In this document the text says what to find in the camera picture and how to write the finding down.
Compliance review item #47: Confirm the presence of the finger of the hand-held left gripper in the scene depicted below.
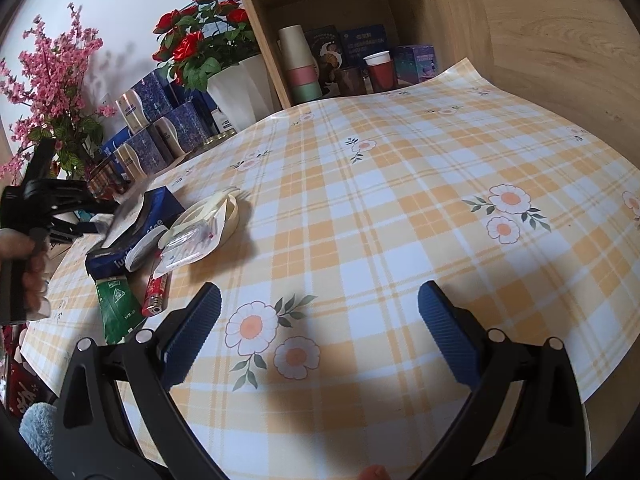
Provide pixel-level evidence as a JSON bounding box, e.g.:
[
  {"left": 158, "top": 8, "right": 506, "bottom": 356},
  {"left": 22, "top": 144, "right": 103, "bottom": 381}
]
[
  {"left": 47, "top": 216, "right": 108, "bottom": 245},
  {"left": 50, "top": 180, "right": 121, "bottom": 215}
]

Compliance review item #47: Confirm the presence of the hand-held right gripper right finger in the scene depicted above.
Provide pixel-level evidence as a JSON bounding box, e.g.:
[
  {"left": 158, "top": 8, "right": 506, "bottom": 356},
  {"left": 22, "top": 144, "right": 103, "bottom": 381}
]
[{"left": 415, "top": 281, "right": 588, "bottom": 480}]

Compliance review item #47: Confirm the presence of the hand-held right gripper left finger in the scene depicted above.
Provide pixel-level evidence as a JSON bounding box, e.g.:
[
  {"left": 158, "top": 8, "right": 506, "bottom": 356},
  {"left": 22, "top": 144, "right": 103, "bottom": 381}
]
[{"left": 50, "top": 282, "right": 226, "bottom": 480}]

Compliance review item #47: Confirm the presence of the red metallic tube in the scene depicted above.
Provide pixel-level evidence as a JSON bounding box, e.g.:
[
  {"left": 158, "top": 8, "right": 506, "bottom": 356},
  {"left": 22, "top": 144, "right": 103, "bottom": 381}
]
[{"left": 141, "top": 272, "right": 172, "bottom": 318}]

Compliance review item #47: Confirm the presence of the blue coffee box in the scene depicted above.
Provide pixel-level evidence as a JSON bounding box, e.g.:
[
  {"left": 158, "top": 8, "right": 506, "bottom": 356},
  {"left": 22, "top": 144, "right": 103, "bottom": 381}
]
[{"left": 85, "top": 186, "right": 186, "bottom": 277}]

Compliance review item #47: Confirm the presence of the white floral hook blister pack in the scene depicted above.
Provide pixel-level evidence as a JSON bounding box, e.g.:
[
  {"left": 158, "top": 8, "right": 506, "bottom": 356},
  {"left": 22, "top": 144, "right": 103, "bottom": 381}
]
[{"left": 125, "top": 220, "right": 222, "bottom": 279}]

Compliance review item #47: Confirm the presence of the small cream round lid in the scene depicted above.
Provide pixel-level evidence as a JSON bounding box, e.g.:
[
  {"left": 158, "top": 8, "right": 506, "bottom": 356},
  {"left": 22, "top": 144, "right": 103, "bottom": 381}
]
[{"left": 219, "top": 194, "right": 242, "bottom": 242}]

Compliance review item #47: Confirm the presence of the large cream round lid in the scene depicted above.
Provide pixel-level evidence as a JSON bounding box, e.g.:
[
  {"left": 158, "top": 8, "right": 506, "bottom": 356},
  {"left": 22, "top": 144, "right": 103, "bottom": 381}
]
[{"left": 175, "top": 187, "right": 237, "bottom": 233}]

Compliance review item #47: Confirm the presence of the person's left hand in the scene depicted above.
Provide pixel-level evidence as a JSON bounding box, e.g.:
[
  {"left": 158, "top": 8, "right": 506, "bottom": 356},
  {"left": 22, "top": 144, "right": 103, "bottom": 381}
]
[{"left": 0, "top": 232, "right": 52, "bottom": 321}]

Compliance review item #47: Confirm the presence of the long blue box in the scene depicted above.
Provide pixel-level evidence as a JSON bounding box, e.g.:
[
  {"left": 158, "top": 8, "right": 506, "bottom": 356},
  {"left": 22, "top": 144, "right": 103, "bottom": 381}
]
[{"left": 99, "top": 127, "right": 132, "bottom": 162}]

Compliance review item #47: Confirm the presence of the blue gold gift box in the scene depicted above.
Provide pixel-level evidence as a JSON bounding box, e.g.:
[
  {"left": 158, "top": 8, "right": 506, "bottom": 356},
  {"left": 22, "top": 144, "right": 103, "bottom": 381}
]
[
  {"left": 152, "top": 101, "right": 211, "bottom": 155},
  {"left": 116, "top": 72, "right": 173, "bottom": 128},
  {"left": 114, "top": 127, "right": 167, "bottom": 182}
]

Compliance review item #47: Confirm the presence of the pink blossom plant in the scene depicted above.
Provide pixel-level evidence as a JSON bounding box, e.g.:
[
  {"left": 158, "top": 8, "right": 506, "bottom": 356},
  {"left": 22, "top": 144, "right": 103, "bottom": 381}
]
[{"left": 0, "top": 2, "right": 118, "bottom": 181}]

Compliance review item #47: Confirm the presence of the yellow checkered floral tablecloth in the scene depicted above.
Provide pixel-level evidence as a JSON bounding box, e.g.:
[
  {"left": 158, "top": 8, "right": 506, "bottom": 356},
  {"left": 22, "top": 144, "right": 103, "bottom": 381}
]
[{"left": 22, "top": 57, "right": 640, "bottom": 480}]

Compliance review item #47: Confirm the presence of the gold blister tray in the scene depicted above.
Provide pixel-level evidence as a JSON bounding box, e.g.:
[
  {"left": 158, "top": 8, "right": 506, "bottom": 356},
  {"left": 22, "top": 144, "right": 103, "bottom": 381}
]
[{"left": 200, "top": 130, "right": 237, "bottom": 149}]

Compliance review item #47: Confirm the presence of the dark blue white label box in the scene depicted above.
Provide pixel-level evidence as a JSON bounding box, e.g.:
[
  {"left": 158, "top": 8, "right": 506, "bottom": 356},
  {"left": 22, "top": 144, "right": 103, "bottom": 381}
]
[{"left": 209, "top": 105, "right": 237, "bottom": 136}]

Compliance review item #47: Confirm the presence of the red patterned bag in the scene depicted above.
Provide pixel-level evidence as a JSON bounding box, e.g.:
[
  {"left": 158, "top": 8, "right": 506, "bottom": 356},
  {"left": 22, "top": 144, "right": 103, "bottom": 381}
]
[{"left": 0, "top": 325, "right": 57, "bottom": 413}]

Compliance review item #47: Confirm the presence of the grey fluffy rug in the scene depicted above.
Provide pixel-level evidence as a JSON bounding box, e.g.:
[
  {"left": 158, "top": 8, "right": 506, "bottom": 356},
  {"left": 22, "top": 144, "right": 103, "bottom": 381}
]
[{"left": 19, "top": 402, "right": 58, "bottom": 471}]

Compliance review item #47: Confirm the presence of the red rose plant white pot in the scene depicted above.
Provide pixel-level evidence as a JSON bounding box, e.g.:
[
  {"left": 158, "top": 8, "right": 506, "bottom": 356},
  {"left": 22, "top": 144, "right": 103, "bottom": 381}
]
[{"left": 152, "top": 0, "right": 281, "bottom": 133}]

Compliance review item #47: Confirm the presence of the green paper cup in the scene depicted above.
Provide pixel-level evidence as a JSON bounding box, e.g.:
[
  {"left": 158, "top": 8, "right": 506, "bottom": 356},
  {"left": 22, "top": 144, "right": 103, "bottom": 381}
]
[{"left": 291, "top": 83, "right": 324, "bottom": 106}]

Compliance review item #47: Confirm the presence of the pink paper cup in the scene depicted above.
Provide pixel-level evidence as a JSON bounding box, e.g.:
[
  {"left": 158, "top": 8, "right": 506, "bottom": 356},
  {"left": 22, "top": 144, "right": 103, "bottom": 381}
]
[{"left": 286, "top": 65, "right": 321, "bottom": 86}]

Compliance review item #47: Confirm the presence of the beige paper cup stack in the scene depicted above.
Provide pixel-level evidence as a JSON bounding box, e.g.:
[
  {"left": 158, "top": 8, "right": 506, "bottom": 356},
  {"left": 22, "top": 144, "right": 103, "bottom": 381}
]
[{"left": 278, "top": 25, "right": 317, "bottom": 69}]

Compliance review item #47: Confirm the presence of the red cup white lining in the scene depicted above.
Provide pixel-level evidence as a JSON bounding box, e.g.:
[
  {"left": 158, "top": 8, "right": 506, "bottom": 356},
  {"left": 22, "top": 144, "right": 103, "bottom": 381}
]
[{"left": 363, "top": 51, "right": 398, "bottom": 94}]

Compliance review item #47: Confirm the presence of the brown mug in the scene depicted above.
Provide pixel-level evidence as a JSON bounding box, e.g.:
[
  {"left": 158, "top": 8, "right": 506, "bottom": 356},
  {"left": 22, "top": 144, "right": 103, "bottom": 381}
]
[{"left": 332, "top": 66, "right": 369, "bottom": 97}]

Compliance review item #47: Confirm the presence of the purple blue box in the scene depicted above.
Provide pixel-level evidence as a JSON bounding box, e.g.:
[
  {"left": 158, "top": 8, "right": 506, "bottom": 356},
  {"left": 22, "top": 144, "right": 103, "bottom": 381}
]
[{"left": 392, "top": 45, "right": 439, "bottom": 86}]

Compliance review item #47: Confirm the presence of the dark moon print box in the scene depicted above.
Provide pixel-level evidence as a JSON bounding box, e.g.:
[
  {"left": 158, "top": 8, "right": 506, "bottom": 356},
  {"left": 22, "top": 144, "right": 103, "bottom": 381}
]
[{"left": 304, "top": 26, "right": 344, "bottom": 96}]

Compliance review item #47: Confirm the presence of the blue printed box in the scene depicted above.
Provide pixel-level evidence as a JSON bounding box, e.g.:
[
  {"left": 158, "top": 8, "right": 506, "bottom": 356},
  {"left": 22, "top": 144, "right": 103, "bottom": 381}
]
[{"left": 340, "top": 24, "right": 391, "bottom": 68}]

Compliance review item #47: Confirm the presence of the wooden shelf unit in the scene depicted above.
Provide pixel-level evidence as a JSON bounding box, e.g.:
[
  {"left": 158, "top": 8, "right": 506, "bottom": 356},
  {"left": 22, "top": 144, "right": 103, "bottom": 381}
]
[{"left": 227, "top": 0, "right": 496, "bottom": 110}]

